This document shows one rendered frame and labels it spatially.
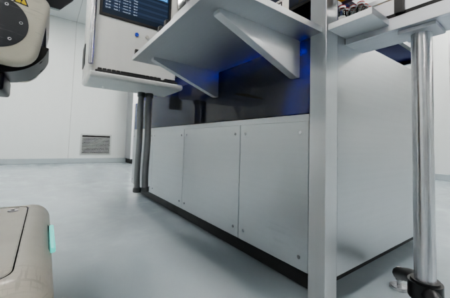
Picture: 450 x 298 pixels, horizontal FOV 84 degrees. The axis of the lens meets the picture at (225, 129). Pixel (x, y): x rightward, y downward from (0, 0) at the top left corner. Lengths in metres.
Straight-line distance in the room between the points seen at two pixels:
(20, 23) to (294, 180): 0.84
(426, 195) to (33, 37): 1.03
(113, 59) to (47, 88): 4.59
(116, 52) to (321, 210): 1.28
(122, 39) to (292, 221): 1.28
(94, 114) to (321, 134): 5.57
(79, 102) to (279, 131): 5.43
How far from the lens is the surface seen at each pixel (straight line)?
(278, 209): 0.97
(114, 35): 1.59
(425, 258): 0.93
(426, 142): 0.88
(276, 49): 0.85
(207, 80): 1.26
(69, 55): 6.25
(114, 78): 1.29
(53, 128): 6.01
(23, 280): 0.54
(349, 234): 0.99
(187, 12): 0.78
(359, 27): 0.91
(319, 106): 0.85
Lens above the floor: 0.50
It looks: 3 degrees up
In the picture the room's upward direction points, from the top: 2 degrees clockwise
